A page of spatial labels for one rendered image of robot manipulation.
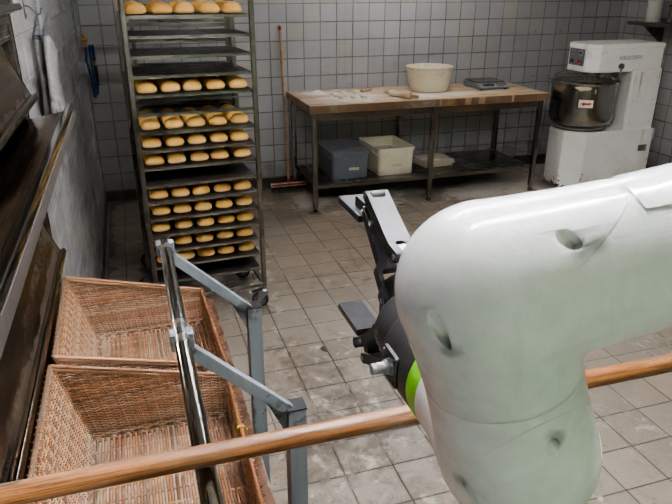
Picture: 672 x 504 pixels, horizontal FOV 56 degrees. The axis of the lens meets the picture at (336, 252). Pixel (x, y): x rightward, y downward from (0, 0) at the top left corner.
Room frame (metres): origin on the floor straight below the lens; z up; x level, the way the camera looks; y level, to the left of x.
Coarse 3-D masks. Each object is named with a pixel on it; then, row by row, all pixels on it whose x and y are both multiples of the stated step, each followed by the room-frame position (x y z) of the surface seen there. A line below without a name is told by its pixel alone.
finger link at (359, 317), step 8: (344, 304) 0.68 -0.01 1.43; (352, 304) 0.68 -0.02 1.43; (360, 304) 0.68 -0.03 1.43; (344, 312) 0.66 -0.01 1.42; (352, 312) 0.66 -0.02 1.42; (360, 312) 0.66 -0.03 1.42; (368, 312) 0.66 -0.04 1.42; (352, 320) 0.64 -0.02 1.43; (360, 320) 0.64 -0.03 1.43; (368, 320) 0.64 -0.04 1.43; (352, 328) 0.63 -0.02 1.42; (360, 328) 0.62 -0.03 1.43; (368, 328) 0.62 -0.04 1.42
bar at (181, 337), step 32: (160, 256) 1.49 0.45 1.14; (224, 288) 1.55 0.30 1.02; (256, 320) 1.56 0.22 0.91; (192, 352) 0.99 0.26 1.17; (256, 352) 1.56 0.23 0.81; (192, 384) 0.87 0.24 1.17; (256, 384) 1.09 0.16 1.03; (192, 416) 0.79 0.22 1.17; (256, 416) 1.56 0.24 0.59; (288, 416) 1.10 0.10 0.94; (288, 480) 1.12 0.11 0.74
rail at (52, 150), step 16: (64, 112) 1.87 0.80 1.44; (64, 128) 1.68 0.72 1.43; (48, 160) 1.32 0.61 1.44; (48, 176) 1.24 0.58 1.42; (32, 192) 1.09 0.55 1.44; (32, 208) 1.01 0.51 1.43; (16, 224) 0.93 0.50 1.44; (32, 224) 0.97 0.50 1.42; (16, 240) 0.86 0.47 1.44; (0, 256) 0.81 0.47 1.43; (16, 256) 0.82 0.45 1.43; (0, 272) 0.75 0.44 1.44; (0, 288) 0.70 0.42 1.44; (0, 304) 0.68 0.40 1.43
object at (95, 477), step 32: (608, 384) 0.87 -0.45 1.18; (352, 416) 0.75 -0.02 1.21; (384, 416) 0.75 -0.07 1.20; (192, 448) 0.68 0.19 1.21; (224, 448) 0.68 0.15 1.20; (256, 448) 0.69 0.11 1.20; (288, 448) 0.70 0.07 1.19; (32, 480) 0.62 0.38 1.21; (64, 480) 0.62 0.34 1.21; (96, 480) 0.63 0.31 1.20; (128, 480) 0.64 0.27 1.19
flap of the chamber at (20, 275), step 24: (24, 120) 1.98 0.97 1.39; (48, 120) 1.90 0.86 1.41; (72, 120) 1.89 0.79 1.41; (24, 144) 1.62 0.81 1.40; (48, 144) 1.57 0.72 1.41; (0, 168) 1.40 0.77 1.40; (24, 168) 1.36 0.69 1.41; (0, 192) 1.20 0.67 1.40; (24, 192) 1.17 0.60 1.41; (48, 192) 1.18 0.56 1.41; (0, 216) 1.05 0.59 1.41; (0, 240) 0.93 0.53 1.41; (24, 264) 0.84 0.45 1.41; (0, 336) 0.63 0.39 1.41
